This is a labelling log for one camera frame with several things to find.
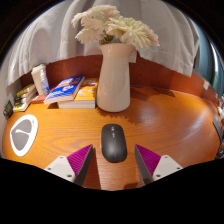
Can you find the dark glass window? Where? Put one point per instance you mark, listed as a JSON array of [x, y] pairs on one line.
[[210, 60]]

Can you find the reddish brown book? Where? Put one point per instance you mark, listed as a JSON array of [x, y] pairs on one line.
[[38, 98]]

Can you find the white and grey mouse pad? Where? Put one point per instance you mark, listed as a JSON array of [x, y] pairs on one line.
[[22, 135]]

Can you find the yellow and white book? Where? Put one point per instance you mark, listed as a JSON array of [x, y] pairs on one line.
[[22, 105]]

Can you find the orange book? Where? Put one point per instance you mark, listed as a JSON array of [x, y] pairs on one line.
[[86, 95]]

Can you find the black computer mouse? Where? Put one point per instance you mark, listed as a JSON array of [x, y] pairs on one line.
[[114, 143]]

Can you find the cream travel tumbler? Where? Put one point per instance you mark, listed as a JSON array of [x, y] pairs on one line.
[[36, 78]]

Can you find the white artificial flower bouquet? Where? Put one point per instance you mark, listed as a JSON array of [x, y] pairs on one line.
[[130, 30]]

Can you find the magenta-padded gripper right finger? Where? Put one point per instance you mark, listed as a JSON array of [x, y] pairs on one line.
[[165, 165]]

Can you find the white curtain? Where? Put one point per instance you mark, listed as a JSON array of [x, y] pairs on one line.
[[50, 36]]

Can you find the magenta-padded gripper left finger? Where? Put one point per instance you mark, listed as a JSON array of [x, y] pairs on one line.
[[63, 166]]

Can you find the white ceramic vase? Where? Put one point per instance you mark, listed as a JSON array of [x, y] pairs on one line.
[[114, 83]]

